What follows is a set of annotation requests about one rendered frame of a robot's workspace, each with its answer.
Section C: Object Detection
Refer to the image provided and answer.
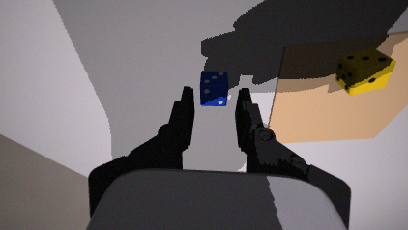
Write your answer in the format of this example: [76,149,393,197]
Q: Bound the tan flat square mat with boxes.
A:
[268,31,408,144]

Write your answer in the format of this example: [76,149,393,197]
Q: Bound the yellow die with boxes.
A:
[335,48,396,96]

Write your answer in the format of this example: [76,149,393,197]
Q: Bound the blue die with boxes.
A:
[200,72,229,106]

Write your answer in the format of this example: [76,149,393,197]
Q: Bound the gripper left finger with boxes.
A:
[88,86,194,219]

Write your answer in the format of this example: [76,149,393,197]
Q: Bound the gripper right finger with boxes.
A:
[235,88,351,230]

